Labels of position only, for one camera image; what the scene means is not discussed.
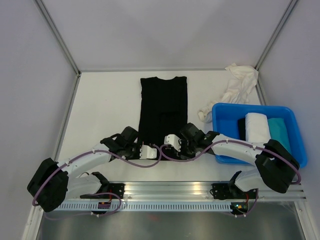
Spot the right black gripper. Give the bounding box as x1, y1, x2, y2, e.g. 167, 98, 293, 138
174, 138, 198, 161

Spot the black t-shirt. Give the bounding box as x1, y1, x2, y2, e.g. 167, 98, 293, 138
137, 76, 188, 147
237, 118, 246, 141

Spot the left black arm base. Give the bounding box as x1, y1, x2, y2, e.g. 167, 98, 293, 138
80, 182, 126, 199

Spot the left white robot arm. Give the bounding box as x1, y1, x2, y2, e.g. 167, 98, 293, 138
27, 126, 139, 213

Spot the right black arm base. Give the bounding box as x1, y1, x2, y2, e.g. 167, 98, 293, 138
210, 183, 257, 200

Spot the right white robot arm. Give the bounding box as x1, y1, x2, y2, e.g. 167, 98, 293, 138
165, 123, 302, 198

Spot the blue plastic bin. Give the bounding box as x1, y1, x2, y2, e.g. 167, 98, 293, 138
212, 103, 308, 168

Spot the rolled black t-shirt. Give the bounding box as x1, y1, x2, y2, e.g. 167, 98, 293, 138
237, 118, 246, 141

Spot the rolled white t-shirt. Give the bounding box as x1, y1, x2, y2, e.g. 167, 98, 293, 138
245, 112, 271, 143

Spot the crumpled cream t-shirt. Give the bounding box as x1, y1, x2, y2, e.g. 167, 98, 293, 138
197, 63, 259, 123

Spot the rolled teal t-shirt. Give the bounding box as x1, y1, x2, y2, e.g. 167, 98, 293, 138
267, 118, 292, 154

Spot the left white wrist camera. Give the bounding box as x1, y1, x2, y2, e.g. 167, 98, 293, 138
139, 145, 158, 160

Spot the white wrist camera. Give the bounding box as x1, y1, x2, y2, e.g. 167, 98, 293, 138
139, 145, 158, 160
164, 134, 180, 146

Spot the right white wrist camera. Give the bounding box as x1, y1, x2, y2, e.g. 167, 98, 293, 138
164, 134, 180, 146

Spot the slotted white cable duct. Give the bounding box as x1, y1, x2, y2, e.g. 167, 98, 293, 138
56, 201, 232, 212

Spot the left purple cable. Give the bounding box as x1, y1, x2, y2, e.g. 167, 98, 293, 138
32, 144, 162, 221

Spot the left aluminium frame post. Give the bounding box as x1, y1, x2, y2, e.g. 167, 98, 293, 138
33, 0, 81, 77

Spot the aluminium frame post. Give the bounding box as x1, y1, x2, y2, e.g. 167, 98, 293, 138
33, 0, 81, 77
254, 0, 300, 71

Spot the right aluminium frame post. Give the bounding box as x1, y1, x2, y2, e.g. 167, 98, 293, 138
254, 0, 300, 71

